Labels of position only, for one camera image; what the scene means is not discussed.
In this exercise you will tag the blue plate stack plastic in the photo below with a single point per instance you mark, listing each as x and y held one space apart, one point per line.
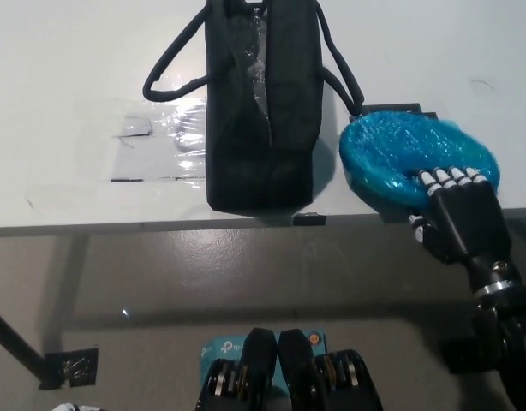
383 150

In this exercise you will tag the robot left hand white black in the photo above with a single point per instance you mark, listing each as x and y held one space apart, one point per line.
70 407

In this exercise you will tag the small black tape piece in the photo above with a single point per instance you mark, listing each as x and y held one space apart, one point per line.
308 219

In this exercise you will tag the black floor bracket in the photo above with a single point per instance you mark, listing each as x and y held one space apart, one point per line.
70 368

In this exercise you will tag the clear plastic tape film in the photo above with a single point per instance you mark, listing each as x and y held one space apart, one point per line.
190 122

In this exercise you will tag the robot right hand white black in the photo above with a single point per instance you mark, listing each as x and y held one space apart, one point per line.
464 222

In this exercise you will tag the large black tape patch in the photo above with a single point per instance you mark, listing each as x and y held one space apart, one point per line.
387 108

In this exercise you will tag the black table leg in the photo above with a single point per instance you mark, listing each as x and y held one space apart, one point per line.
14 338

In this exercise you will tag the teal tp-link box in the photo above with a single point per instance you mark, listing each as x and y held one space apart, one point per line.
220 347

